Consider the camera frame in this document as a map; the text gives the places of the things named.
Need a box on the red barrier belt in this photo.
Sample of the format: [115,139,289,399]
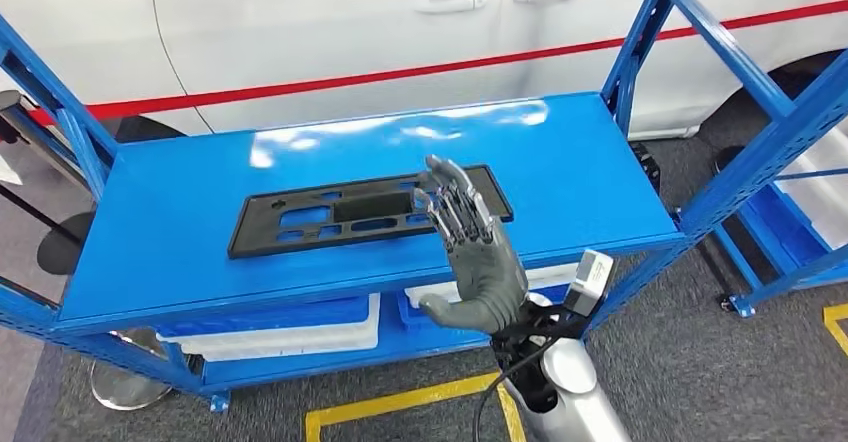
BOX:
[26,0,848,129]

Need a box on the white car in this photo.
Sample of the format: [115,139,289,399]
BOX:
[0,0,848,179]

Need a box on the yellow floor tape square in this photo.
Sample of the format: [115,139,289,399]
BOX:
[304,371,528,442]
[823,303,848,357]

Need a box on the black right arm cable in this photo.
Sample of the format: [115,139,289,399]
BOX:
[471,339,551,442]

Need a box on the black plastic perforated panel part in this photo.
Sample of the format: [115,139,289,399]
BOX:
[227,163,515,260]

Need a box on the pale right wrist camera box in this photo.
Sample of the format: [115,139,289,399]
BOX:
[563,248,615,318]

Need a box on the black stanchion post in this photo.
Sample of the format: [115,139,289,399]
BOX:
[0,183,95,277]

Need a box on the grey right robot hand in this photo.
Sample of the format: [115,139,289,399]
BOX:
[413,155,529,336]

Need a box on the chrome stanchion base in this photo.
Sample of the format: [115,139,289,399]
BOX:
[89,328,175,412]

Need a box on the blue metal shelf rack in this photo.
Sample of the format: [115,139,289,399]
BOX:
[712,168,848,319]
[0,0,848,415]

